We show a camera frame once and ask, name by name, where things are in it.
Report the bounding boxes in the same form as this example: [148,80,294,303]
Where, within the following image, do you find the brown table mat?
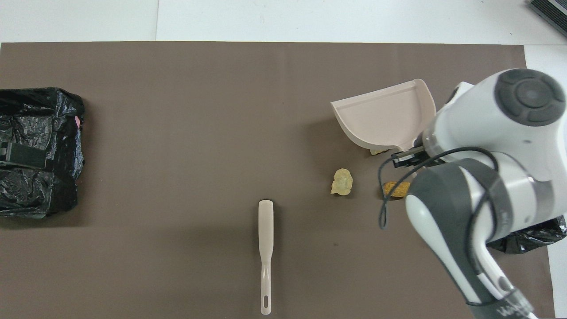
[0,41,556,319]

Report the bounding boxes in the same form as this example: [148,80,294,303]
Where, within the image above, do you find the dark grey ribbed device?
[528,0,567,38]

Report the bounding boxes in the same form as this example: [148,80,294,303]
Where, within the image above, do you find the beige plastic dustpan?
[330,78,438,152]

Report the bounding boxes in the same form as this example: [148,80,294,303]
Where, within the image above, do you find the beige hand brush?
[258,199,274,316]

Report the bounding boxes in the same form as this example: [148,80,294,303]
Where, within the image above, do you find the orange brown foam chunk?
[383,181,412,198]

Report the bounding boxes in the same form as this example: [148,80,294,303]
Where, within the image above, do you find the black bag lined bin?
[0,87,85,219]
[486,215,567,254]

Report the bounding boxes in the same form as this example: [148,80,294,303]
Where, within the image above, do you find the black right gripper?
[392,148,432,168]

